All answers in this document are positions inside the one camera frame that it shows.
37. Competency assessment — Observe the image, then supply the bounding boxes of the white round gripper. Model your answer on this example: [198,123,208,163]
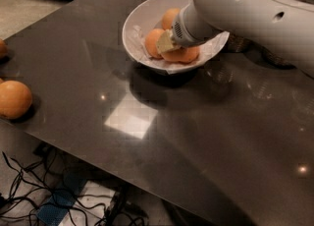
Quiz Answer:
[156,3,221,54]

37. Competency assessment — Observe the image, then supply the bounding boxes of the white bowl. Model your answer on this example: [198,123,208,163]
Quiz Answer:
[121,0,231,75]

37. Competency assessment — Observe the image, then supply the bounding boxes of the white paper napkin liner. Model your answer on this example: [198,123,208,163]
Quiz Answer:
[123,26,230,75]

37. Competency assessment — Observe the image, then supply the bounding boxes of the blue mat on floor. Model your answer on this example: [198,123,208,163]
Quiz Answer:
[36,173,86,226]

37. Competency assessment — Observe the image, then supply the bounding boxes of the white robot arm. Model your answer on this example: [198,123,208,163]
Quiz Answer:
[156,0,314,77]

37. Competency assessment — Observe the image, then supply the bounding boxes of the large orange on table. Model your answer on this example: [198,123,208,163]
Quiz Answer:
[0,81,32,120]

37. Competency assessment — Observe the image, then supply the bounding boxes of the glass jar of nuts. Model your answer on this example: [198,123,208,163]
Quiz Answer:
[224,33,251,53]

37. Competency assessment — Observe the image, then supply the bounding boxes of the black cables on floor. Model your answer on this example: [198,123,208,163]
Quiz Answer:
[0,150,148,226]

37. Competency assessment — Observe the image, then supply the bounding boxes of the glass jar of grains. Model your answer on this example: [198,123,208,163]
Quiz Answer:
[261,47,294,70]

